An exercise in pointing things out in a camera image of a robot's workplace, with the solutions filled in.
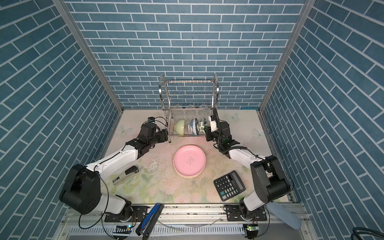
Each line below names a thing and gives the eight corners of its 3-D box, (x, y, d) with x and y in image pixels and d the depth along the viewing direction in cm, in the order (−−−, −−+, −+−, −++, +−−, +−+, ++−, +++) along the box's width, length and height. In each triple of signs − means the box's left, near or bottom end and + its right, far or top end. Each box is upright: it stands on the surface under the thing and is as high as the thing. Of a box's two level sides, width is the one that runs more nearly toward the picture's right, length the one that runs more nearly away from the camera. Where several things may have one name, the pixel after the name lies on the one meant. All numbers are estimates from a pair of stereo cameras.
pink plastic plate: (172, 175, 87) (172, 174, 85) (176, 147, 99) (175, 145, 97) (206, 176, 87) (206, 174, 85) (205, 147, 99) (205, 145, 97)
